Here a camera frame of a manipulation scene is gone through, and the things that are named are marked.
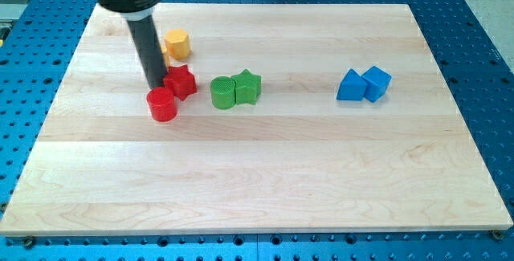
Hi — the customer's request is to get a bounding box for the blue cube block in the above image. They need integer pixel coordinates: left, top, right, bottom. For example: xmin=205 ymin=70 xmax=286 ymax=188
xmin=361 ymin=66 xmax=392 ymax=102

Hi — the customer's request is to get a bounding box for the green star block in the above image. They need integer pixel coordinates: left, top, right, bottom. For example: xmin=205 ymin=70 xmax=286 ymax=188
xmin=231 ymin=69 xmax=262 ymax=105

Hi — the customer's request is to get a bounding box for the green cylinder block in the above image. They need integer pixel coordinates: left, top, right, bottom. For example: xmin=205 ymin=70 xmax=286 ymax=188
xmin=210 ymin=76 xmax=235 ymax=109

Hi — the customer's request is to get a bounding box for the light wooden board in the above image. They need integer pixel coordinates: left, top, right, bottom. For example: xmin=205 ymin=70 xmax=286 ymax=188
xmin=1 ymin=3 xmax=512 ymax=236

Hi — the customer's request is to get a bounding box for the red star block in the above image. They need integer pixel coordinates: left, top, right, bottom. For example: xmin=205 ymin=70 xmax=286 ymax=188
xmin=163 ymin=64 xmax=197 ymax=101

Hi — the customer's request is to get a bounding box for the red cylinder block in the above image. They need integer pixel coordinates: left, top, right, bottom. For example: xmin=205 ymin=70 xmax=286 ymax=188
xmin=146 ymin=87 xmax=177 ymax=122

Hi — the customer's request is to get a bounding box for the blue triangular prism block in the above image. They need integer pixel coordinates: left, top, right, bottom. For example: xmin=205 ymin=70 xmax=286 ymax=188
xmin=336 ymin=69 xmax=367 ymax=101

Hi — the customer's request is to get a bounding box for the yellow hexagonal prism block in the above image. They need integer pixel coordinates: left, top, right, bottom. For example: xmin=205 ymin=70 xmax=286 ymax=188
xmin=164 ymin=28 xmax=191 ymax=59

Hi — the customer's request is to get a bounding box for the yellow block behind rod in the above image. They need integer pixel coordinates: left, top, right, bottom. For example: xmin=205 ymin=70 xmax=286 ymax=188
xmin=161 ymin=44 xmax=170 ymax=69

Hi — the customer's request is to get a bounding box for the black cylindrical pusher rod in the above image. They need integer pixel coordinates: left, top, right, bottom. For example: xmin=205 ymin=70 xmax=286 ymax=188
xmin=128 ymin=15 xmax=167 ymax=89

